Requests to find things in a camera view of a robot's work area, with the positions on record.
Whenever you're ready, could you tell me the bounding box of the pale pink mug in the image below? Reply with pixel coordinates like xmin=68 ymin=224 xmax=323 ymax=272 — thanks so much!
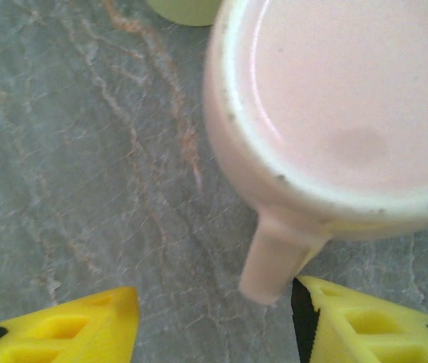
xmin=203 ymin=0 xmax=428 ymax=306

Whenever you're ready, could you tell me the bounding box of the light green mug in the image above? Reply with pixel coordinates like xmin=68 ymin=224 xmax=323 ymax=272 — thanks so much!
xmin=146 ymin=0 xmax=225 ymax=27

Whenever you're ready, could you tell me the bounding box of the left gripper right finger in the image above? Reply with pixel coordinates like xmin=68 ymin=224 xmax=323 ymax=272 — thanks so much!
xmin=291 ymin=275 xmax=428 ymax=363

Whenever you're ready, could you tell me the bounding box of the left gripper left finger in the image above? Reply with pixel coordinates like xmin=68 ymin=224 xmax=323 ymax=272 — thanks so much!
xmin=0 ymin=286 xmax=141 ymax=363

